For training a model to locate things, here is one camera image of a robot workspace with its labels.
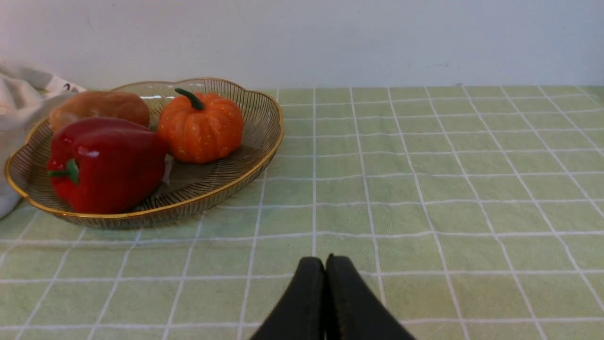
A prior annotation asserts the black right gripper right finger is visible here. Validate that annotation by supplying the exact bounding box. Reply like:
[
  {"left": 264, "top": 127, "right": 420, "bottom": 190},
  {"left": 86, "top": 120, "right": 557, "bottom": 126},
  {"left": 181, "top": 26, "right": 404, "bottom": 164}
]
[{"left": 324, "top": 254, "right": 414, "bottom": 340}]

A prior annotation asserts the white cloth bag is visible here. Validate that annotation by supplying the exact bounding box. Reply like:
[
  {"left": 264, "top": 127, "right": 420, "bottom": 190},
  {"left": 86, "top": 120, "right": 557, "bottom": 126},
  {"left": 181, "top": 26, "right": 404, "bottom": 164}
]
[{"left": 0, "top": 59, "right": 86, "bottom": 219}]

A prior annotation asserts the gold-rimmed glass plate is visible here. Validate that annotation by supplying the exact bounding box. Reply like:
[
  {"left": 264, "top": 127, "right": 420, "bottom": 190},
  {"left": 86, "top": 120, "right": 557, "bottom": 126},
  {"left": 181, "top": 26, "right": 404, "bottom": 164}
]
[{"left": 4, "top": 77, "right": 284, "bottom": 230}]

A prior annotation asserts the green checked tablecloth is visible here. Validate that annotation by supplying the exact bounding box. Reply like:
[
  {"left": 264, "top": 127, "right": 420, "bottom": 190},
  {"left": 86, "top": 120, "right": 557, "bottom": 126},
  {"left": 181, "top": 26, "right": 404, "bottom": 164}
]
[{"left": 1, "top": 86, "right": 604, "bottom": 340}]

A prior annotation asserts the red bell pepper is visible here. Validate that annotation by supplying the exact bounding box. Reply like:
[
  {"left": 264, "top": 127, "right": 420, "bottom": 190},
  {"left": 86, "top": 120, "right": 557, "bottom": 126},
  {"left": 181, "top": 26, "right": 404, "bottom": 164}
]
[{"left": 47, "top": 117, "right": 169, "bottom": 214}]

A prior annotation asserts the brown potato on plate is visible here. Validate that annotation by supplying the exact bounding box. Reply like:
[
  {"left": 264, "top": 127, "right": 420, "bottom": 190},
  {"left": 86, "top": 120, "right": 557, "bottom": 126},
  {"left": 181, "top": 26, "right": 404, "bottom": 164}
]
[{"left": 48, "top": 91, "right": 151, "bottom": 133}]

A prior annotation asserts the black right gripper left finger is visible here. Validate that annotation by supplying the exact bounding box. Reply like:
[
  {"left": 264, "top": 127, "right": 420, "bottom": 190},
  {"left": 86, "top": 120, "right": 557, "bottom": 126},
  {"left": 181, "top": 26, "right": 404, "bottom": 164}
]
[{"left": 251, "top": 257, "right": 325, "bottom": 340}]

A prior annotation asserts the small orange pumpkin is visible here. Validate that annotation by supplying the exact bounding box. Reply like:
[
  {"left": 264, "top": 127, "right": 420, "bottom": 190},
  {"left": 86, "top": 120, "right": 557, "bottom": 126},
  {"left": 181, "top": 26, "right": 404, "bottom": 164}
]
[{"left": 157, "top": 88, "right": 244, "bottom": 164}]

